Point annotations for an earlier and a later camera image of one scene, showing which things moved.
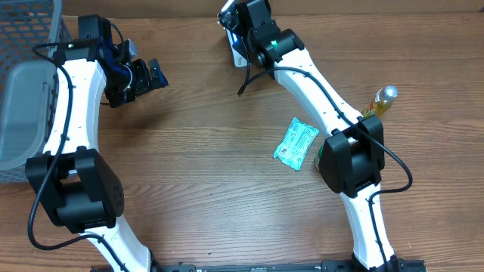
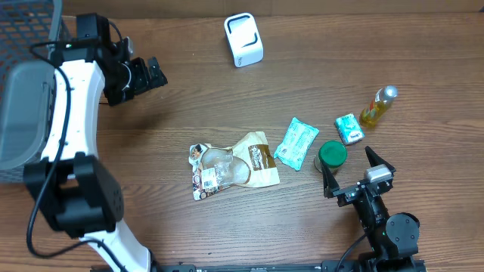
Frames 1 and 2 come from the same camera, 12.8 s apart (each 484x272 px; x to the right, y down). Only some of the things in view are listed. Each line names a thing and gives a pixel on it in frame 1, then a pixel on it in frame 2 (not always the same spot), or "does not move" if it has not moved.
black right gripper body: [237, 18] → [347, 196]
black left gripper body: [143, 81] does not move
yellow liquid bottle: [383, 100] does not move
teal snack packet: [296, 144] does not move
